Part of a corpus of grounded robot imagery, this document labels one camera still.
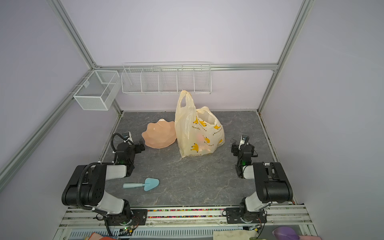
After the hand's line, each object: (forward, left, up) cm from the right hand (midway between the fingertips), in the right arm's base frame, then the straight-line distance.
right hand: (244, 144), depth 93 cm
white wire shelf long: (+43, +33, +20) cm, 57 cm away
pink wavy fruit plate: (+12, +57, -6) cm, 58 cm away
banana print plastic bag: (+4, +29, +7) cm, 30 cm away
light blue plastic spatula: (-23, +57, -6) cm, 62 cm away
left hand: (+1, +68, +3) cm, 68 cm away
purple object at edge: (-45, -13, -7) cm, 47 cm away
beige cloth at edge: (-46, +8, -6) cm, 47 cm away
